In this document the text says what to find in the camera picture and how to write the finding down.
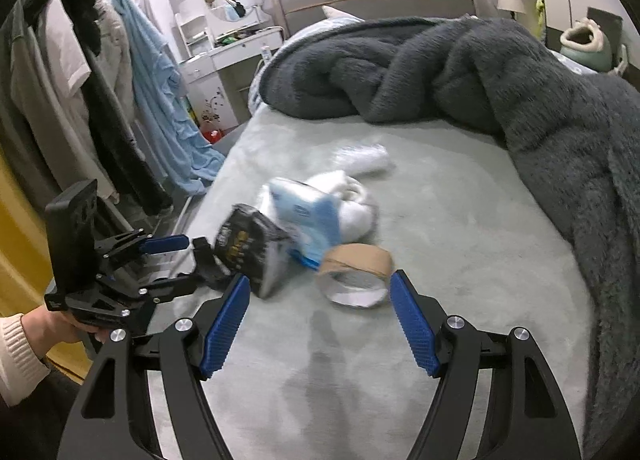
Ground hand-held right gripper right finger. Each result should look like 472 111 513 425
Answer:
390 269 583 460

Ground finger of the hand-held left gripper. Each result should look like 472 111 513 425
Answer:
97 237 233 313
97 229 191 268

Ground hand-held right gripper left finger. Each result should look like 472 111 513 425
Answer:
57 274 251 460

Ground black snack packet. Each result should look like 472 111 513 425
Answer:
212 204 292 298

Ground brown tape roll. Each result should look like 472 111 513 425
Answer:
316 242 395 309

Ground white towel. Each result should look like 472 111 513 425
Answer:
257 170 378 251

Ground blue white tissue packet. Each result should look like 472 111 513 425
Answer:
267 179 341 271

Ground clear plastic bottle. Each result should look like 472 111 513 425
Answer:
334 142 391 178

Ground person's left forearm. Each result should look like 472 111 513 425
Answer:
0 314 51 406

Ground person's left hand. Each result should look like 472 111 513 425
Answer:
22 309 111 358

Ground white clothes rack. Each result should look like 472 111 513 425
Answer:
152 192 197 238

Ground yellow wooden board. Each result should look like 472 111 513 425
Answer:
0 150 96 383

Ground dark long coat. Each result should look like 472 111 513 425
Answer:
80 40 173 215

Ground pale green bed sheet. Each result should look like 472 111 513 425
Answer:
150 104 601 460

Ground grey cushion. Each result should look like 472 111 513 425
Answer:
212 121 250 158

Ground hanging clothes on rack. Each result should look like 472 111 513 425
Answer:
0 0 108 201

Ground light blue robe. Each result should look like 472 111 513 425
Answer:
111 0 226 195

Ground white dressing table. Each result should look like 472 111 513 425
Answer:
177 24 288 133

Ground white fluffy garment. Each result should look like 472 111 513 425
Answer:
85 0 138 115

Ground person's dark trousers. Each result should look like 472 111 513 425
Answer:
0 367 98 460

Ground white shirt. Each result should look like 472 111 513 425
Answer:
37 0 93 95

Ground white desktop shelf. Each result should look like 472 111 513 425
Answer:
175 0 216 60

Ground black garment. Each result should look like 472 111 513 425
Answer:
25 0 103 55

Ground dark grey fluffy blanket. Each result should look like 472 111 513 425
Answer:
262 14 640 460

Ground white pillow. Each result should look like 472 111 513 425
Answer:
321 4 367 23

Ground white bedside lamp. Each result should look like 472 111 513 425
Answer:
496 0 526 20

